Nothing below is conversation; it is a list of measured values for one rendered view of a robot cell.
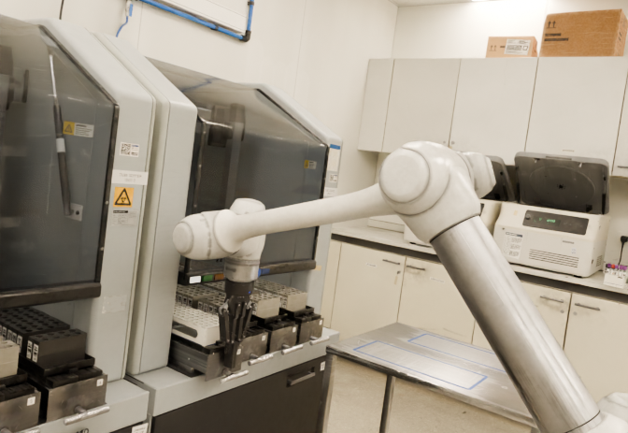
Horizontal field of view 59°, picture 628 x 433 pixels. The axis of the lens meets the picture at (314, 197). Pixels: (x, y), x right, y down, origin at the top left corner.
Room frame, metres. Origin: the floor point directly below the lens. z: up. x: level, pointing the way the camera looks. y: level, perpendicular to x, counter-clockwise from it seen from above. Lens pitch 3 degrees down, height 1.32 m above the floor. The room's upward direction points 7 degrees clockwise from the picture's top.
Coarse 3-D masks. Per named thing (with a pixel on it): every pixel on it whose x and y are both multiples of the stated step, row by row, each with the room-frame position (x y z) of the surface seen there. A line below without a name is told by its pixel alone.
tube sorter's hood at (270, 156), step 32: (160, 64) 1.73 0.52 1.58; (192, 96) 1.61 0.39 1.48; (224, 96) 1.80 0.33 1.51; (256, 96) 2.03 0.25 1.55; (224, 128) 1.53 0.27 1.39; (256, 128) 1.68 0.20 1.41; (288, 128) 1.88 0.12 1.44; (224, 160) 1.55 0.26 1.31; (256, 160) 1.66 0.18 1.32; (288, 160) 1.78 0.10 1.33; (320, 160) 1.93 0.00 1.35; (224, 192) 1.56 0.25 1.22; (256, 192) 1.67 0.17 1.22; (288, 192) 1.80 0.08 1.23; (320, 192) 1.95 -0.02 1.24; (288, 256) 1.83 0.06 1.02
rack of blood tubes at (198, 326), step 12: (180, 312) 1.55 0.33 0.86; (192, 312) 1.58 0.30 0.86; (204, 312) 1.58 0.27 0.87; (180, 324) 1.62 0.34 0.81; (192, 324) 1.47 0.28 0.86; (204, 324) 1.47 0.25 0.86; (216, 324) 1.50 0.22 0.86; (180, 336) 1.49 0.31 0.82; (192, 336) 1.53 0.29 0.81; (204, 336) 1.44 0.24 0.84; (216, 336) 1.47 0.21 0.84
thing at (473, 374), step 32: (352, 352) 1.54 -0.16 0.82; (384, 352) 1.58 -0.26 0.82; (416, 352) 1.62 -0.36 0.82; (448, 352) 1.66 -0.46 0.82; (480, 352) 1.70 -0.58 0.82; (448, 384) 1.38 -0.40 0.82; (480, 384) 1.41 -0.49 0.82; (512, 384) 1.44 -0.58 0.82; (320, 416) 1.56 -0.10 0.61; (384, 416) 1.91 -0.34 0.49; (512, 416) 1.26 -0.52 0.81
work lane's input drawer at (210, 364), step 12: (180, 348) 1.46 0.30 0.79; (192, 348) 1.44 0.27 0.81; (204, 348) 1.43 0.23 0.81; (216, 348) 1.44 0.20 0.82; (240, 348) 1.50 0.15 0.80; (180, 360) 1.46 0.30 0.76; (192, 360) 1.44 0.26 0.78; (204, 360) 1.41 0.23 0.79; (216, 360) 1.43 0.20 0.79; (240, 360) 1.51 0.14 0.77; (204, 372) 1.41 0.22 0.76; (216, 372) 1.44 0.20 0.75; (228, 372) 1.45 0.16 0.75; (240, 372) 1.45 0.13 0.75
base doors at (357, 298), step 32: (352, 256) 3.90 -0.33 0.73; (384, 256) 3.76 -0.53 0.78; (352, 288) 3.88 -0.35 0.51; (384, 288) 3.74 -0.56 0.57; (416, 288) 3.61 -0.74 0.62; (448, 288) 3.49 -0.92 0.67; (544, 288) 3.16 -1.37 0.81; (352, 320) 3.86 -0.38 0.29; (384, 320) 3.72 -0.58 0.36; (416, 320) 3.59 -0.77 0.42; (448, 320) 3.47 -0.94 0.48; (544, 320) 3.14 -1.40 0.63; (576, 320) 3.06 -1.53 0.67; (608, 320) 2.97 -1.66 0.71; (576, 352) 3.04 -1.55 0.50; (608, 352) 2.95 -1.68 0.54; (608, 384) 2.94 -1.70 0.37
